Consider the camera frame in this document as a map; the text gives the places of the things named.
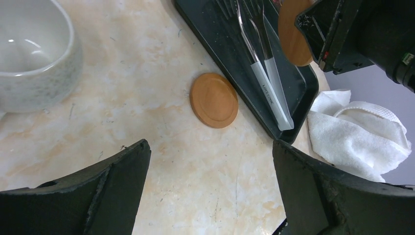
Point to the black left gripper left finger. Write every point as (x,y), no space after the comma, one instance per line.
(102,199)

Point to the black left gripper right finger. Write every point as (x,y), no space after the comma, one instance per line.
(320,199)

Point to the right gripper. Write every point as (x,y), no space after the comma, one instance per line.
(346,35)

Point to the wooden coaster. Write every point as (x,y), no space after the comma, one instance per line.
(213,100)
(293,43)

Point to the white towel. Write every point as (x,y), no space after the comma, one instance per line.
(360,138)

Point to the metal tongs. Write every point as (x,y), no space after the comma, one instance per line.
(241,14)

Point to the black baking tray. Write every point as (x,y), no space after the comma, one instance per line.
(215,25)

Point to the white speckled mug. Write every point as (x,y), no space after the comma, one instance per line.
(41,56)

